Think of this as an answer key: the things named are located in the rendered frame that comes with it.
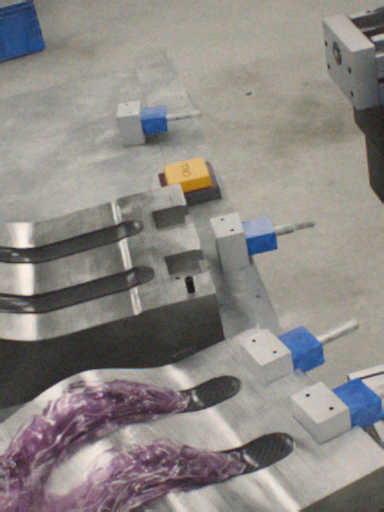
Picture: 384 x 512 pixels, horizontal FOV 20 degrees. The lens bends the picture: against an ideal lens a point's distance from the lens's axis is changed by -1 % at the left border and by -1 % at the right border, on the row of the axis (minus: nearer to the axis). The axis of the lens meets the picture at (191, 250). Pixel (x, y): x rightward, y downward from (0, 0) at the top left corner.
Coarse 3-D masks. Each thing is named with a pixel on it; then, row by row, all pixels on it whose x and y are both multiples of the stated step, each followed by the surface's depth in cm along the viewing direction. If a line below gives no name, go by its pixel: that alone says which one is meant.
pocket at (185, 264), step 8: (168, 256) 128; (176, 256) 128; (184, 256) 128; (192, 256) 128; (200, 256) 128; (168, 264) 128; (176, 264) 129; (184, 264) 129; (192, 264) 129; (200, 264) 128; (168, 272) 129; (176, 272) 129; (184, 272) 129; (192, 272) 129; (200, 272) 128
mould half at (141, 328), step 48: (144, 192) 141; (0, 240) 136; (48, 240) 137; (144, 240) 131; (192, 240) 129; (0, 288) 127; (48, 288) 128; (144, 288) 123; (0, 336) 118; (48, 336) 120; (96, 336) 120; (144, 336) 121; (192, 336) 123; (0, 384) 122; (48, 384) 123
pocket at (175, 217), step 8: (168, 208) 137; (176, 208) 137; (184, 208) 137; (160, 216) 137; (168, 216) 137; (176, 216) 138; (184, 216) 137; (160, 224) 138; (168, 224) 138; (176, 224) 138; (184, 224) 138
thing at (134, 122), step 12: (120, 108) 172; (132, 108) 171; (144, 108) 174; (156, 108) 173; (120, 120) 170; (132, 120) 170; (144, 120) 170; (156, 120) 170; (168, 120) 172; (120, 132) 171; (132, 132) 171; (144, 132) 171; (156, 132) 171; (132, 144) 172
